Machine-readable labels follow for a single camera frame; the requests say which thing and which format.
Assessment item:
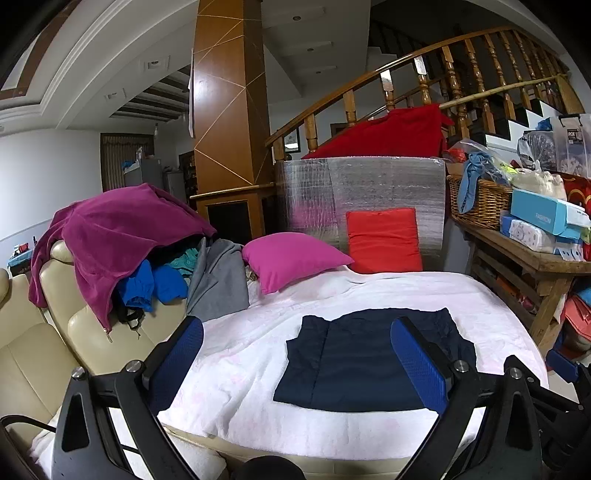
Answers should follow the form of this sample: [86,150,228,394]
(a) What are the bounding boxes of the navy blue padded jacket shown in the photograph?
[273,308,477,413]

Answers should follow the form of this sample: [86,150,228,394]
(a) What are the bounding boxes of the beige leather sofa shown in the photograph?
[1,241,185,423]

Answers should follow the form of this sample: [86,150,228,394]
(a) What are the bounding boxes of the white fleece blanket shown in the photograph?
[29,267,551,480]

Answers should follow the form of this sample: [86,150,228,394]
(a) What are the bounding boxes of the blue garment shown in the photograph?
[116,259,188,312]

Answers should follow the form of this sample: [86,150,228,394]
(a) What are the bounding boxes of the wooden side table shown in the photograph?
[458,222,590,355]

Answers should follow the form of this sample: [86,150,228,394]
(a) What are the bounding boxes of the teal garment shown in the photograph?
[168,248,199,278]

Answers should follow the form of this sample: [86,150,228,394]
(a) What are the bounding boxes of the grey garment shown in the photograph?
[186,237,249,322]

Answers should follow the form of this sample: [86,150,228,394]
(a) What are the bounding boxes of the magenta velvet garment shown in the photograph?
[28,183,216,332]

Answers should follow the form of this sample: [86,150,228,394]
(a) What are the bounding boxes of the white patterned tissue pack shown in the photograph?
[500,212,585,262]

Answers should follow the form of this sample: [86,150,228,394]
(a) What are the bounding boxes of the light blue box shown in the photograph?
[511,189,590,240]

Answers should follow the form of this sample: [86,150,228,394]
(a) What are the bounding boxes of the red cushion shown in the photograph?
[346,208,423,274]

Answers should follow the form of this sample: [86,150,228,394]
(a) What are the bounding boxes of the wicker basket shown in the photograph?
[447,175,512,230]

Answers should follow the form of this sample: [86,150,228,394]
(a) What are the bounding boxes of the cream plush toy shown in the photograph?
[511,168,567,201]

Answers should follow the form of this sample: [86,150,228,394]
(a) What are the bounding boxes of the pink cushion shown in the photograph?
[242,232,353,295]

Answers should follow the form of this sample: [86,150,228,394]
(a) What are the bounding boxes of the grey refrigerator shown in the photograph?
[123,158,187,203]

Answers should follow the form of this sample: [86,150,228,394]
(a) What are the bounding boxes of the light blue cloth in basket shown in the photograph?
[457,151,493,214]

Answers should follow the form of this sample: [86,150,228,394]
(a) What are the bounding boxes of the silver foil insulation board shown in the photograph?
[276,157,446,270]

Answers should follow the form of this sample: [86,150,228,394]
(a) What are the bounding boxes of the clear plastic storage box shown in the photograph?
[551,113,591,179]

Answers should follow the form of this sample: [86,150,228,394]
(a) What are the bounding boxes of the brown wooden pillar cabinet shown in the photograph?
[190,0,273,244]

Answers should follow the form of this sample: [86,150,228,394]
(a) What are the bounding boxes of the red cloth on railing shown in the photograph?
[304,104,454,159]

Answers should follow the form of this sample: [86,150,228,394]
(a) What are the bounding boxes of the wooden stair railing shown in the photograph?
[264,26,584,160]

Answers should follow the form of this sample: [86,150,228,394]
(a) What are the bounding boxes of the black cable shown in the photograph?
[0,413,59,437]

